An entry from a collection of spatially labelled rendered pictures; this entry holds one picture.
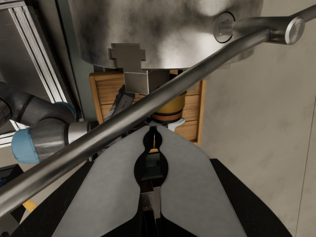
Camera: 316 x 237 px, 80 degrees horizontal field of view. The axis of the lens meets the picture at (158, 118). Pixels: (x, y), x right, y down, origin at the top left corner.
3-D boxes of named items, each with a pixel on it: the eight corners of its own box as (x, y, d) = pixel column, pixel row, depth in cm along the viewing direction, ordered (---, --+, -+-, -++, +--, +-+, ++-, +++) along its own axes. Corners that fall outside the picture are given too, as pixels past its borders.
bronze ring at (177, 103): (146, 85, 35) (149, 128, 39) (194, 81, 36) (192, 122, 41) (140, 73, 43) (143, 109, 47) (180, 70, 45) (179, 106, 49)
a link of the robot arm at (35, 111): (41, 88, 50) (24, 105, 41) (82, 107, 55) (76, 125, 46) (31, 112, 53) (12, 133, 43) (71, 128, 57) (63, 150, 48)
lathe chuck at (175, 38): (64, 3, 40) (75, -26, 15) (190, 3, 51) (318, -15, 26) (74, 48, 44) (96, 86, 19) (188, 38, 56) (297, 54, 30)
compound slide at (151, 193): (122, 185, 66) (123, 197, 61) (151, 179, 68) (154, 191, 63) (129, 222, 75) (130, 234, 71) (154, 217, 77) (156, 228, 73)
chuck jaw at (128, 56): (146, 35, 34) (110, 43, 24) (173, 35, 33) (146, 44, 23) (149, 93, 39) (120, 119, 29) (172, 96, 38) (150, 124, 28)
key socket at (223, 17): (217, 9, 24) (234, 8, 22) (220, 35, 26) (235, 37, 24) (196, 17, 24) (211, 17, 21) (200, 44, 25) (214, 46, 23)
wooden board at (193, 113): (90, 72, 57) (88, 76, 53) (202, 63, 63) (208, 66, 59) (106, 153, 71) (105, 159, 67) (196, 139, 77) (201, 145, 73)
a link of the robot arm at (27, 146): (20, 120, 42) (1, 142, 35) (72, 114, 44) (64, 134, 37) (33, 149, 46) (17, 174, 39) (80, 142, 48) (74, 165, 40)
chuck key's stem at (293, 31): (215, 15, 25) (308, 11, 15) (216, 33, 26) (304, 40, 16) (201, 20, 24) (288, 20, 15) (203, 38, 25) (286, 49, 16)
